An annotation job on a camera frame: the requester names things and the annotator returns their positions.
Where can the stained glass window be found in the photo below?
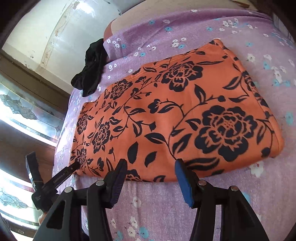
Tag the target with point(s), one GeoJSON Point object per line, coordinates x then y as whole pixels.
{"type": "Point", "coordinates": [17, 208]}

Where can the pink quilted mattress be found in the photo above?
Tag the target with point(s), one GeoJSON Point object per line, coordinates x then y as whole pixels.
{"type": "Point", "coordinates": [148, 10]}

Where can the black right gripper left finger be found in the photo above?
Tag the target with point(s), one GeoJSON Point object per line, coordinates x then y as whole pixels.
{"type": "Point", "coordinates": [81, 214]}

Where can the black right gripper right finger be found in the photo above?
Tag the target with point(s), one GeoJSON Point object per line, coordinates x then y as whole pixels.
{"type": "Point", "coordinates": [219, 213]}

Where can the orange black floral garment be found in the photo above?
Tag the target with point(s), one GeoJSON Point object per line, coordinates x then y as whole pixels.
{"type": "Point", "coordinates": [201, 106]}

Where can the dark wooden window frame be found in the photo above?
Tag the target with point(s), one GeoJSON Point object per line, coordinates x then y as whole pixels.
{"type": "Point", "coordinates": [30, 76]}

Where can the black cloth garment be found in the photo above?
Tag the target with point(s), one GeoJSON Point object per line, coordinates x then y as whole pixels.
{"type": "Point", "coordinates": [90, 76]}

